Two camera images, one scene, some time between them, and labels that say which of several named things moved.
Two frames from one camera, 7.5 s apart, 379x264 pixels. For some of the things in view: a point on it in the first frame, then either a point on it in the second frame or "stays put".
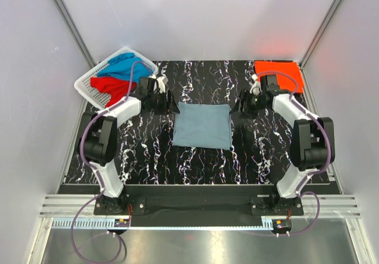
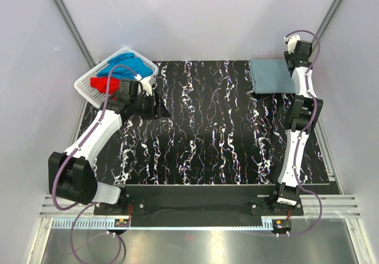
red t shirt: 119,90 stays put
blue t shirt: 120,67 stays put
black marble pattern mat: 144,153 stays put
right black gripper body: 253,103 -> 288,57
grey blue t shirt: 206,125 -> 272,76
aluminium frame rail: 77,212 stays put
